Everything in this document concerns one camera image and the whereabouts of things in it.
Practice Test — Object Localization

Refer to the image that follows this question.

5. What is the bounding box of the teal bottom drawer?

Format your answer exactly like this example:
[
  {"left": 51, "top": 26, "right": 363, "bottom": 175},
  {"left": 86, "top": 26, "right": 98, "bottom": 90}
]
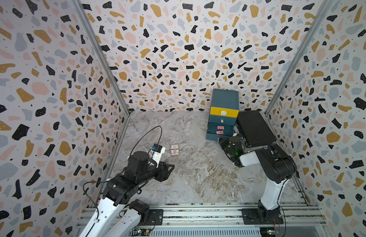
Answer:
[{"left": 206, "top": 122, "right": 234, "bottom": 141}]

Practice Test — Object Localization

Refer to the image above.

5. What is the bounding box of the teal drawer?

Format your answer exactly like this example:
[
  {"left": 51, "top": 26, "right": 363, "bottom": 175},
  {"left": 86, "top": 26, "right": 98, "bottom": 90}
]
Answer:
[
  {"left": 209, "top": 115, "right": 236, "bottom": 125},
  {"left": 206, "top": 122, "right": 234, "bottom": 141}
]

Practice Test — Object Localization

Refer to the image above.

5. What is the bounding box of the yellow drawer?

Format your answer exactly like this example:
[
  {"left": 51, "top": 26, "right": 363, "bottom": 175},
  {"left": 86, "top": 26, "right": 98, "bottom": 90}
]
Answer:
[{"left": 210, "top": 107, "right": 239, "bottom": 118}]

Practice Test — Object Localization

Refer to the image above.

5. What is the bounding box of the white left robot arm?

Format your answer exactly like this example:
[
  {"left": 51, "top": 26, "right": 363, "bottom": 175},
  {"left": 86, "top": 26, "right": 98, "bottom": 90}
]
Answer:
[{"left": 80, "top": 151, "right": 175, "bottom": 237}]

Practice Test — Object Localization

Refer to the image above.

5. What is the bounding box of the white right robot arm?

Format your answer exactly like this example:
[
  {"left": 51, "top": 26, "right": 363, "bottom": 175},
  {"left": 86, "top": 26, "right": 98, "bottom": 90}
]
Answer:
[{"left": 219, "top": 136, "right": 297, "bottom": 216}]

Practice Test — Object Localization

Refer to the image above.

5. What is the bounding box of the teal drawer cabinet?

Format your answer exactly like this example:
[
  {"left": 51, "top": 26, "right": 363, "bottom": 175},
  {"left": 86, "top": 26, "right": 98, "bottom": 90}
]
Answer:
[{"left": 206, "top": 89, "right": 239, "bottom": 141}]

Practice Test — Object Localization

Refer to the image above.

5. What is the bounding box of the black flat case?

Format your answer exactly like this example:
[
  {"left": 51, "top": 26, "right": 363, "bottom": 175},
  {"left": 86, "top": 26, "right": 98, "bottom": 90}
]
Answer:
[{"left": 236, "top": 111, "right": 276, "bottom": 147}]

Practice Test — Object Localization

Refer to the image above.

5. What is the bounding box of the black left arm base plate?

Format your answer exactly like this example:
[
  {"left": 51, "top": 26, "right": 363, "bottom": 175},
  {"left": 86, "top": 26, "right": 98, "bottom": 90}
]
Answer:
[{"left": 129, "top": 199, "right": 164, "bottom": 226}]

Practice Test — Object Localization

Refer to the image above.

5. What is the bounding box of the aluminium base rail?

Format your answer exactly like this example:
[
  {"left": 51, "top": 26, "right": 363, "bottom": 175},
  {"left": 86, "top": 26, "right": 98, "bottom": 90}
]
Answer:
[{"left": 76, "top": 204, "right": 332, "bottom": 237}]

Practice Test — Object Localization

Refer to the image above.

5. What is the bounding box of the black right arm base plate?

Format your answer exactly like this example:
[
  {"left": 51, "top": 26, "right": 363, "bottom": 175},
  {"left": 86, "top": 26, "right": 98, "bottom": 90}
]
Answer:
[{"left": 241, "top": 207, "right": 284, "bottom": 225}]

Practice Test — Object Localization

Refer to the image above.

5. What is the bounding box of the aluminium corner post right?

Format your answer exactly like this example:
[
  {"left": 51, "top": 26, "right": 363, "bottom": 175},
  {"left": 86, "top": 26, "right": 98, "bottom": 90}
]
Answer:
[{"left": 265, "top": 0, "right": 334, "bottom": 117}]

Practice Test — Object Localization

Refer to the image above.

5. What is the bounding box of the aluminium corner post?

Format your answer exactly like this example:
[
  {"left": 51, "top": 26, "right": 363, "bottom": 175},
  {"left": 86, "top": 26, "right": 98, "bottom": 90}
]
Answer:
[
  {"left": 265, "top": 0, "right": 334, "bottom": 117},
  {"left": 70, "top": 0, "right": 130, "bottom": 117}
]

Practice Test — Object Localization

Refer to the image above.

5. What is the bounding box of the aluminium corner post left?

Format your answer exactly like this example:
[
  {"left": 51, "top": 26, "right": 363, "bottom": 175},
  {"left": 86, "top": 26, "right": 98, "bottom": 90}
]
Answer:
[{"left": 70, "top": 0, "right": 130, "bottom": 117}]

